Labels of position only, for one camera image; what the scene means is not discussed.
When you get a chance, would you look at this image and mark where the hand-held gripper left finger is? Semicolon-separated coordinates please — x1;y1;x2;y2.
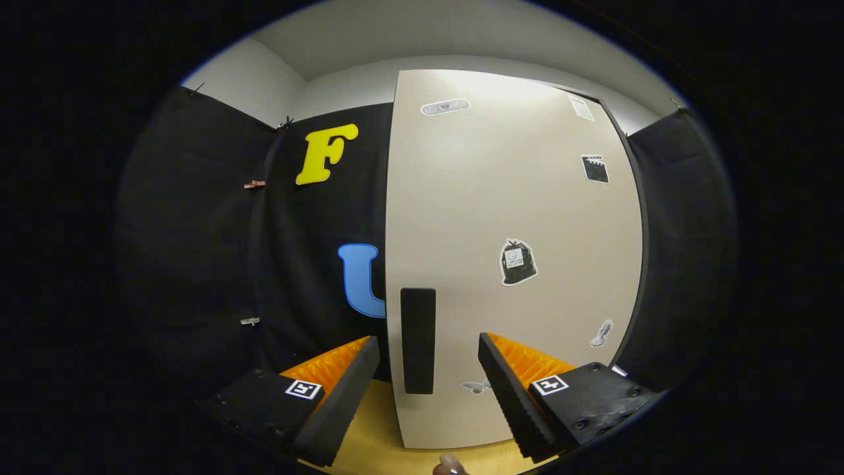
198;335;382;468

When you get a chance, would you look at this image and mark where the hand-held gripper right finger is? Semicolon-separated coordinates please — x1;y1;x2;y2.
477;332;660;464

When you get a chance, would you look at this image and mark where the beige shoe cabinet door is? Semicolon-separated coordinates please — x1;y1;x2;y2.
384;69;644;449

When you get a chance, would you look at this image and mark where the black backdrop cloth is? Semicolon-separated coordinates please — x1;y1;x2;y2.
115;86;736;396

